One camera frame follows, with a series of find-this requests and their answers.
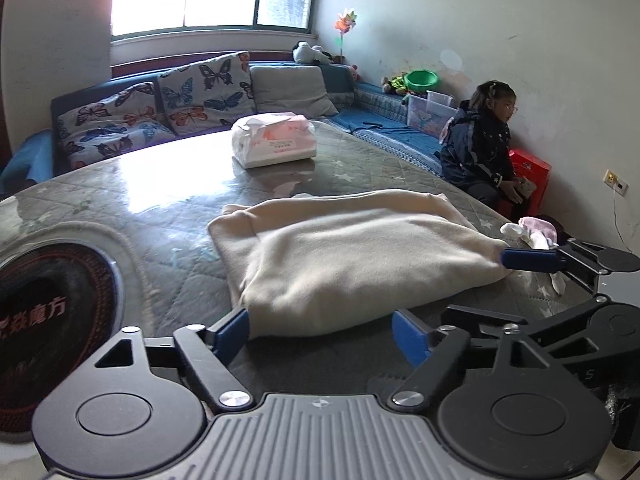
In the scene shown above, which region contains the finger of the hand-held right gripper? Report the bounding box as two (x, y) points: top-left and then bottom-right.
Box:
(442, 296), (608, 346)
(501, 239), (607, 295)

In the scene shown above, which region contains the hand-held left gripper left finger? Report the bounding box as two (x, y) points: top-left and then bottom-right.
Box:
(92, 307), (253, 408)

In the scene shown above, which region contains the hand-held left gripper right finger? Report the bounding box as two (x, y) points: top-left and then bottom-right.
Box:
(389, 310), (576, 408)

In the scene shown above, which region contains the cream fleece garment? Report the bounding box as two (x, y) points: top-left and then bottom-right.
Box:
(207, 189), (511, 338)

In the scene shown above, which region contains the white sock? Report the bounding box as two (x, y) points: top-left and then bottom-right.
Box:
(500, 222), (568, 294)

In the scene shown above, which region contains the red box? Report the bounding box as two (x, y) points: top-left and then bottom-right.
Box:
(495, 147), (552, 217)

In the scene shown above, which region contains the clear plastic storage box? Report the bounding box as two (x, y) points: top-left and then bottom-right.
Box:
(405, 91), (458, 136)

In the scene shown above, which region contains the blue sofa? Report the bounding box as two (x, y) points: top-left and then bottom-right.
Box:
(0, 60), (451, 196)

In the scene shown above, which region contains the round black induction cooktop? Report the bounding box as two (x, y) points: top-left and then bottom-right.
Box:
(0, 242), (126, 443)

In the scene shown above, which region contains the pink white tissue pack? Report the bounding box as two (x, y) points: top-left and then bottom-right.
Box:
(230, 112), (318, 170)

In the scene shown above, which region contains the green plastic basin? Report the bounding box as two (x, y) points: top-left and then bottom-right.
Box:
(404, 70), (441, 92)

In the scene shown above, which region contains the wide butterfly print cushion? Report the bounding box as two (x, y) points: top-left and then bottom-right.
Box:
(56, 81), (176, 171)

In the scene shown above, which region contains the square butterfly print cushion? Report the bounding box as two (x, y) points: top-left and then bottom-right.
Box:
(157, 51), (258, 137)

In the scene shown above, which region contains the beige cushion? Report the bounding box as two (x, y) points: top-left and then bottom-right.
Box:
(249, 65), (340, 118)

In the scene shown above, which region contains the panda plush toy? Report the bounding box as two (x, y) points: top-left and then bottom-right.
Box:
(292, 41), (333, 66)

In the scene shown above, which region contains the colourful pinwheel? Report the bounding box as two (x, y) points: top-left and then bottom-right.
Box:
(334, 9), (358, 63)

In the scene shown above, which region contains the thin wall cable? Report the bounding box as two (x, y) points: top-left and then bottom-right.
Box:
(611, 189), (632, 250)

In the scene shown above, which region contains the white wall socket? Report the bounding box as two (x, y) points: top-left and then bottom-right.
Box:
(603, 170), (628, 196)

